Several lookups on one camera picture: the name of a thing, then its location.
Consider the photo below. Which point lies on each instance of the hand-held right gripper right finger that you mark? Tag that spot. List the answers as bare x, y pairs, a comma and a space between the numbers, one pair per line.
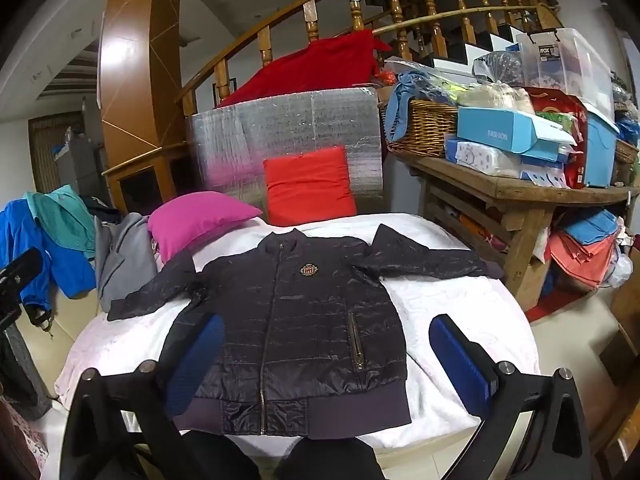
457, 360

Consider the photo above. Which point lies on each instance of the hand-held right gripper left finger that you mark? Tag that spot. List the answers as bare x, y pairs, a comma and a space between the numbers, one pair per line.
200, 355

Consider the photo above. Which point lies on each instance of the dark puffer jacket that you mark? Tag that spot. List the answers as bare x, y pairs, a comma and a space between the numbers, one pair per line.
300, 320

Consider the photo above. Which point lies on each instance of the stack of folded clothes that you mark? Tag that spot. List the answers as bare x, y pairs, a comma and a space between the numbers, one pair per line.
580, 260

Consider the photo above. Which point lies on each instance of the blue jacket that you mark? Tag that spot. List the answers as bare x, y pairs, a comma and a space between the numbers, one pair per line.
60, 260

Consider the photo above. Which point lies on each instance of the white fleece blanket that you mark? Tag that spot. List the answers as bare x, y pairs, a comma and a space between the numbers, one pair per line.
450, 300

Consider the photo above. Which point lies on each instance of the beige sofa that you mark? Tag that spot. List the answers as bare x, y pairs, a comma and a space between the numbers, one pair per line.
55, 330

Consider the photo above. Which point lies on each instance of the teal shirt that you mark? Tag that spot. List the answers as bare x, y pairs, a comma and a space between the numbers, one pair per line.
65, 215

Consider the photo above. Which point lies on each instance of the dark grey bag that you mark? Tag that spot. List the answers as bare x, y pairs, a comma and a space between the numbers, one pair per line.
20, 375

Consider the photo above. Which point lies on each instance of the grey garment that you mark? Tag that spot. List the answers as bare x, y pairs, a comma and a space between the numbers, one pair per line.
125, 260

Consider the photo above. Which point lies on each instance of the grey cabinet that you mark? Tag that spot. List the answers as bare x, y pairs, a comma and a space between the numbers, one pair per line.
82, 170

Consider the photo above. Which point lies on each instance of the magenta pillow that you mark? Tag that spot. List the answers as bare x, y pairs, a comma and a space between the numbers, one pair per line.
195, 220

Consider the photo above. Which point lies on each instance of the person's black pants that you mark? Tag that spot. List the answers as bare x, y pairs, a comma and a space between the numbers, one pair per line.
325, 460

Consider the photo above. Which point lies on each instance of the blue folded cloth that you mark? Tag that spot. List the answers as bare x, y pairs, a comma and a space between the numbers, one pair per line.
592, 227

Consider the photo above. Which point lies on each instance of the red cloth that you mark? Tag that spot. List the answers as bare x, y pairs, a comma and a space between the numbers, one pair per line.
307, 190
320, 67

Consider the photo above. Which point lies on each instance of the patterned tissue pack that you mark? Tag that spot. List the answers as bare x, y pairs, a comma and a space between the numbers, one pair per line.
480, 157

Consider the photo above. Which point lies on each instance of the wooden pillar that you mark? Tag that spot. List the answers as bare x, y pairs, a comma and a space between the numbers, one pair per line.
140, 85

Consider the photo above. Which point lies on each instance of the blue cardboard box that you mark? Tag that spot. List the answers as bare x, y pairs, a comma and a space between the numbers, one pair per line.
500, 132

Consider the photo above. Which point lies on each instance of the wicker basket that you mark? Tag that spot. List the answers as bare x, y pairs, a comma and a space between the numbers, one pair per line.
425, 127

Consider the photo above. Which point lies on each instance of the silver foil insulation sheet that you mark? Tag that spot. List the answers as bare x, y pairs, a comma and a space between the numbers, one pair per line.
280, 120

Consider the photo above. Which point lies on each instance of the blue storage bin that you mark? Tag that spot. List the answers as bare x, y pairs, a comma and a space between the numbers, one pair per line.
600, 155

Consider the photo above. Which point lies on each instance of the beige cloth bundle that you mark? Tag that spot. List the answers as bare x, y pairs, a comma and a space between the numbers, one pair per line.
495, 97

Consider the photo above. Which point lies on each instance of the red bag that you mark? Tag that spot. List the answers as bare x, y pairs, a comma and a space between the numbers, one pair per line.
560, 107

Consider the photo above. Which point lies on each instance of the grey patterned plastic bag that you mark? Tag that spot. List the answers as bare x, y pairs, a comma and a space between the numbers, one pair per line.
500, 67

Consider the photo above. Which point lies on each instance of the clear plastic storage box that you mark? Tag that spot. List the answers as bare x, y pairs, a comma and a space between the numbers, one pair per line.
575, 65

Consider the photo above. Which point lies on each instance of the wooden stair railing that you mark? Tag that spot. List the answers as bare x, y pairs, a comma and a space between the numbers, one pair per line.
394, 5

